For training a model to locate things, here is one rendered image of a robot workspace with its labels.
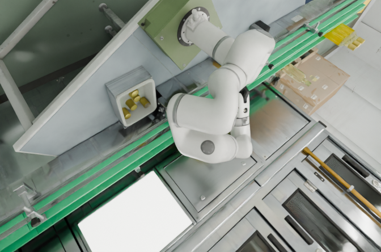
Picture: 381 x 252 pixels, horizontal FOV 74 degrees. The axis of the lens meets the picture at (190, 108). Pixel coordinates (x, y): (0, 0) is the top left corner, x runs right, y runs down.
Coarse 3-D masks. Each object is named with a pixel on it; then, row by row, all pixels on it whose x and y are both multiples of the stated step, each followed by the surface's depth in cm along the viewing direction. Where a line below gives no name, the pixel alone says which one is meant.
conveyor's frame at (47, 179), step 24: (336, 0) 176; (288, 24) 157; (192, 72) 130; (168, 96) 120; (144, 120) 123; (96, 144) 115; (120, 144) 115; (48, 168) 107; (72, 168) 108; (0, 192) 101; (48, 192) 102; (0, 216) 96
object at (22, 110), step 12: (48, 0) 119; (36, 12) 119; (24, 24) 120; (12, 36) 120; (0, 48) 121; (0, 60) 121; (0, 72) 116; (12, 84) 113; (12, 96) 108; (24, 108) 105; (24, 120) 102; (36, 120) 101
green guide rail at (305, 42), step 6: (360, 6) 189; (348, 12) 184; (354, 12) 185; (342, 18) 180; (330, 24) 175; (336, 24) 175; (324, 30) 171; (312, 36) 166; (318, 36) 167; (306, 42) 163; (294, 48) 159; (300, 48) 159; (282, 54) 155; (288, 54) 155; (276, 60) 152; (282, 60) 152; (264, 66) 148; (264, 72) 146
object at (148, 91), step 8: (152, 80) 103; (136, 88) 99; (144, 88) 114; (152, 88) 107; (120, 96) 97; (128, 96) 112; (144, 96) 119; (152, 96) 113; (120, 104) 100; (152, 104) 119; (120, 112) 104; (136, 112) 117; (144, 112) 118; (128, 120) 115; (136, 120) 116
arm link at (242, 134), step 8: (232, 128) 96; (240, 128) 94; (248, 128) 95; (232, 136) 97; (240, 136) 94; (248, 136) 95; (240, 144) 88; (248, 144) 88; (240, 152) 88; (248, 152) 87
